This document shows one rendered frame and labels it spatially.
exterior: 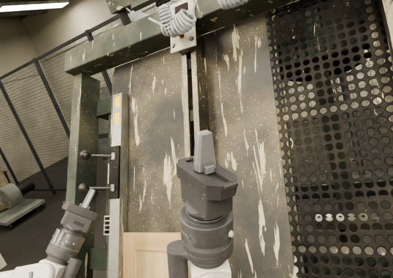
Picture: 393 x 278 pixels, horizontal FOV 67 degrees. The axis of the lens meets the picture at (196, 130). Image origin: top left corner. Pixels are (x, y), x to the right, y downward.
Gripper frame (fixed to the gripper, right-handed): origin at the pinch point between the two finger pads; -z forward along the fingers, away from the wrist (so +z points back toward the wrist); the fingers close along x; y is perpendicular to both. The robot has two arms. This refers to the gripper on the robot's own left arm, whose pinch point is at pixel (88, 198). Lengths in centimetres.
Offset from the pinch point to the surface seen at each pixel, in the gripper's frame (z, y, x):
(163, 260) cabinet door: 9.1, 0.5, 30.5
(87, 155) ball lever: -14.3, -11.7, -6.5
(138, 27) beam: -64, 1, -12
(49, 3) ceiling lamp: -381, -548, -233
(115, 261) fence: 15.5, -13.8, 18.9
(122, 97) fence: -41.5, -13.6, -4.8
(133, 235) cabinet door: 5.4, -10.1, 20.2
